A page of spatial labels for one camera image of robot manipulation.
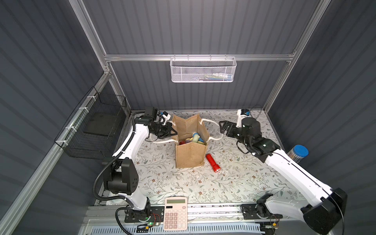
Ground brown paper tote bag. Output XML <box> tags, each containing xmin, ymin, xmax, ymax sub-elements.
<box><xmin>159</xmin><ymin>114</ymin><xmax>223</xmax><ymax>168</ymax></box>

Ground blue flashlight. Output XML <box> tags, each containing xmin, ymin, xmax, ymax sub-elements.
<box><xmin>192</xmin><ymin>133</ymin><xmax>203</xmax><ymax>143</ymax></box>

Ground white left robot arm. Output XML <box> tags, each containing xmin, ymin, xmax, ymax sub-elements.
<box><xmin>102</xmin><ymin>112</ymin><xmax>177</xmax><ymax>211</ymax></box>

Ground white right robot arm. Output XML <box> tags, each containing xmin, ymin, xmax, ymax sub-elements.
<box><xmin>219</xmin><ymin>117</ymin><xmax>348</xmax><ymax>235</ymax></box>

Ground blue-lidded cylinder container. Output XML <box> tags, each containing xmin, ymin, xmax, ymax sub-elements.
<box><xmin>288</xmin><ymin>145</ymin><xmax>309</xmax><ymax>163</ymax></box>

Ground markers in white basket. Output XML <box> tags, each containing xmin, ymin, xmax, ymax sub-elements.
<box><xmin>196</xmin><ymin>73</ymin><xmax>233</xmax><ymax>82</ymax></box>

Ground pink calculator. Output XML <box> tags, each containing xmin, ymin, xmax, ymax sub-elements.
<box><xmin>163</xmin><ymin>196</ymin><xmax>188</xmax><ymax>232</ymax></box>

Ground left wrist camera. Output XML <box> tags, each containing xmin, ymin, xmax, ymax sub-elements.
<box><xmin>144</xmin><ymin>107</ymin><xmax>172</xmax><ymax>125</ymax></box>

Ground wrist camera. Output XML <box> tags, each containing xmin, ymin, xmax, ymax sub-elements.
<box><xmin>236</xmin><ymin>109</ymin><xmax>261</xmax><ymax>138</ymax></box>
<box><xmin>144</xmin><ymin>107</ymin><xmax>172</xmax><ymax>125</ymax></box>

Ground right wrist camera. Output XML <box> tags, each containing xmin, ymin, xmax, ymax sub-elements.
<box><xmin>236</xmin><ymin>109</ymin><xmax>261</xmax><ymax>138</ymax></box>

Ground white wire mesh basket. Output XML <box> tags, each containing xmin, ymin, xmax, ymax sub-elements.
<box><xmin>169</xmin><ymin>56</ymin><xmax>237</xmax><ymax>83</ymax></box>

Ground black wire basket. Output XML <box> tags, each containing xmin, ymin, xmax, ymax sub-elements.
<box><xmin>55</xmin><ymin>88</ymin><xmax>129</xmax><ymax>160</ymax></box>

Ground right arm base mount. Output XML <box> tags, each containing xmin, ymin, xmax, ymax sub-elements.
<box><xmin>240</xmin><ymin>203</ymin><xmax>283</xmax><ymax>220</ymax></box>

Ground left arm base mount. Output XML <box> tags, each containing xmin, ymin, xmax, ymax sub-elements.
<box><xmin>124</xmin><ymin>206</ymin><xmax>165</xmax><ymax>223</ymax></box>

